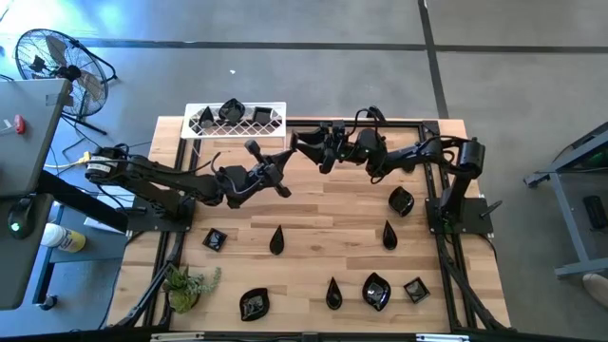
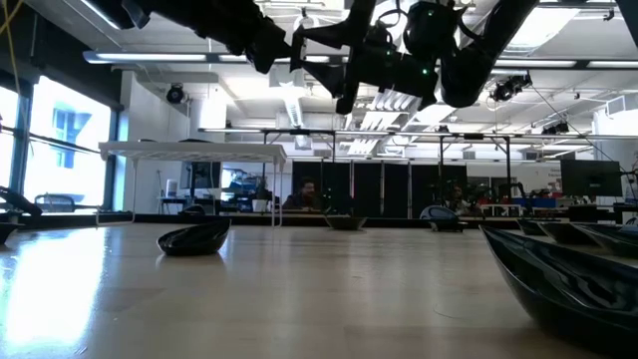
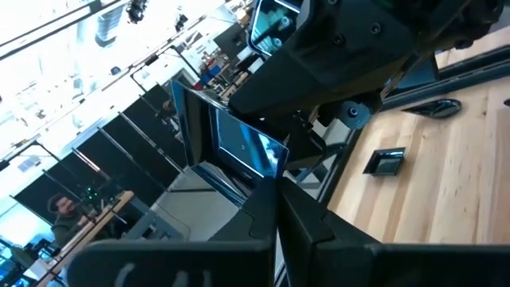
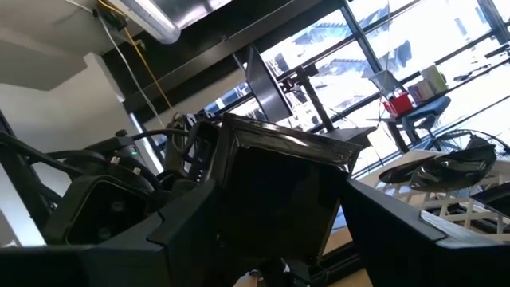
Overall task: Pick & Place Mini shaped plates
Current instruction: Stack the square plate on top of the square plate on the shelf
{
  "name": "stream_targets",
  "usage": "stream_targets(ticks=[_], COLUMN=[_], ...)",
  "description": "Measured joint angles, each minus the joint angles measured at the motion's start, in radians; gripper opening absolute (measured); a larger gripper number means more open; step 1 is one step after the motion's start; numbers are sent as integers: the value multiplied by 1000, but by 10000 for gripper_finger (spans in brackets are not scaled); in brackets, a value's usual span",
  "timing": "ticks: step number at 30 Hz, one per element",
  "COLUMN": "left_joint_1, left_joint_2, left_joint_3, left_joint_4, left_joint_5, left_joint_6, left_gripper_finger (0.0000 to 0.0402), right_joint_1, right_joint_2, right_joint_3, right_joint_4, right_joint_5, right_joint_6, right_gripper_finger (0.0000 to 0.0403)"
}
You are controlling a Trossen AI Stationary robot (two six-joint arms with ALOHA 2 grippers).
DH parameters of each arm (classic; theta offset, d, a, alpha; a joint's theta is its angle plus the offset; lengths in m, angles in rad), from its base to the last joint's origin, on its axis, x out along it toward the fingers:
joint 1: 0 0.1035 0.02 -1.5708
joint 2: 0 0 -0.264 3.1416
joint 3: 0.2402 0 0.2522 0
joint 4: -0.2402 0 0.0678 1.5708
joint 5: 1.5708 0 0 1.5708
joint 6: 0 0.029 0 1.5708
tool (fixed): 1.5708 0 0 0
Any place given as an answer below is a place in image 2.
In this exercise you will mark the black metal stand frame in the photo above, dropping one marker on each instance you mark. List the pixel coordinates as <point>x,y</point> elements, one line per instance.
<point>473,136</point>

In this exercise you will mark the person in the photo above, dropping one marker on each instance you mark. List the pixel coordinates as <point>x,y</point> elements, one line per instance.
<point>306,192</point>
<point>457,199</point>

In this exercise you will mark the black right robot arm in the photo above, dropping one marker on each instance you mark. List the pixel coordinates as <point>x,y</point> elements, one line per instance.
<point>473,75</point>

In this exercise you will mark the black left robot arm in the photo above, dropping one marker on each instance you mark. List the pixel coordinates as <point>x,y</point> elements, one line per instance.
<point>199,20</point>

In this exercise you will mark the white cup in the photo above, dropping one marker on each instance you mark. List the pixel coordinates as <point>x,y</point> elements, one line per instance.
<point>259,205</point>

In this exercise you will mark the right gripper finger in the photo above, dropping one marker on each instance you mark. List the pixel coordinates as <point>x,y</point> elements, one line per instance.
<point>334,77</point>
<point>349,32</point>

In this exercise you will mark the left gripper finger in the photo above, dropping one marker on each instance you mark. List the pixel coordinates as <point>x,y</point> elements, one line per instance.
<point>271,62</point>
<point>276,42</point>

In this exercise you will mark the black square mini plate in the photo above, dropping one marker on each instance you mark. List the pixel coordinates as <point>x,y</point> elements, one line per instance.
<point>448,227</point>
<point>9,233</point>

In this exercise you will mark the black partition panels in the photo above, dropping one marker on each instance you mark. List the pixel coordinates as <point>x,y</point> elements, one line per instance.
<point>394,189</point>

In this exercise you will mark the black round ceiling speaker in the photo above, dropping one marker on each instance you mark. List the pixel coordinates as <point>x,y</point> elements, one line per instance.
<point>175,94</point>

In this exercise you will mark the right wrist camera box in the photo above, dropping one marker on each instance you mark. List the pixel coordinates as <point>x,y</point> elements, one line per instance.
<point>431,27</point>

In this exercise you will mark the black ceiling camera rig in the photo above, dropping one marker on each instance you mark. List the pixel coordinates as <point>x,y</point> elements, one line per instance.
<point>509,89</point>

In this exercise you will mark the mesh office chair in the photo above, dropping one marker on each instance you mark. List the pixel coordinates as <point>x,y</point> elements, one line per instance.
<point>55,203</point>

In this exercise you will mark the ceiling light rail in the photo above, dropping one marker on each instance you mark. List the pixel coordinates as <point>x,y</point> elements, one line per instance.
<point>149,57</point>

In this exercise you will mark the black teardrop mini plate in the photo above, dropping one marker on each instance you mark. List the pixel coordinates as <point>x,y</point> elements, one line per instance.
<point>531,228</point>
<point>613,242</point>
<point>194,242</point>
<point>573,294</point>

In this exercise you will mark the black computer monitor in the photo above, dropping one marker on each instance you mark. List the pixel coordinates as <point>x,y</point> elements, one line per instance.
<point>590,178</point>

